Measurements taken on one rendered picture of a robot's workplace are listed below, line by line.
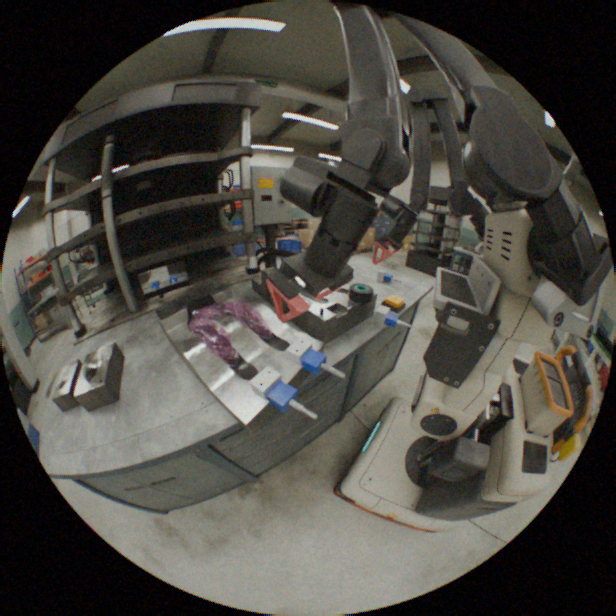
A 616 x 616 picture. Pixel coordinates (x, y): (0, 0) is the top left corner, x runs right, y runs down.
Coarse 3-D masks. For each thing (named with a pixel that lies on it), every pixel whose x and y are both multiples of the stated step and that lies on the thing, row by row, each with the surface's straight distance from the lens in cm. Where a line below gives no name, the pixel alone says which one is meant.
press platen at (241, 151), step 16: (160, 160) 117; (176, 160) 117; (192, 160) 117; (208, 160) 118; (224, 160) 120; (128, 176) 120; (144, 176) 127; (160, 176) 135; (176, 176) 143; (192, 176) 151; (208, 176) 159; (80, 192) 129; (96, 192) 133; (112, 192) 146; (128, 192) 160; (144, 192) 176; (48, 208) 129; (64, 208) 139; (80, 208) 158; (96, 208) 181
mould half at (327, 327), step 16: (256, 288) 83; (272, 304) 71; (320, 304) 53; (352, 304) 55; (368, 304) 62; (304, 320) 54; (320, 320) 48; (336, 320) 50; (352, 320) 57; (320, 336) 51; (336, 336) 54
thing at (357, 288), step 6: (354, 288) 57; (360, 288) 60; (366, 288) 58; (372, 288) 59; (348, 294) 58; (354, 294) 55; (360, 294) 55; (366, 294) 55; (372, 294) 57; (354, 300) 56; (360, 300) 56; (366, 300) 56
